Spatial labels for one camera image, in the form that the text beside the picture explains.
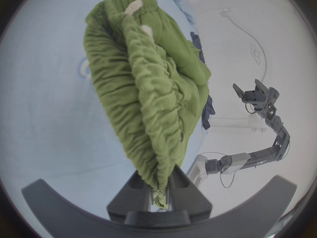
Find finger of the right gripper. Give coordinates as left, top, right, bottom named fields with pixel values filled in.
left=255, top=79, right=268, bottom=94
left=233, top=83, right=246, bottom=99

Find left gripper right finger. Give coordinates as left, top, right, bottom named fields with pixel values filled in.
left=168, top=164, right=213, bottom=218

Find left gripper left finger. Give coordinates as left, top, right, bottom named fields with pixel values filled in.
left=107, top=170, right=152, bottom=218

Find green trousers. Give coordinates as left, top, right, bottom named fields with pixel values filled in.
left=83, top=0, right=212, bottom=210

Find dark blue garment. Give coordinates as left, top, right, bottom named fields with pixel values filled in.
left=190, top=31, right=216, bottom=131

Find pale blue quilt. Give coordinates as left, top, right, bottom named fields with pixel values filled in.
left=171, top=0, right=197, bottom=30

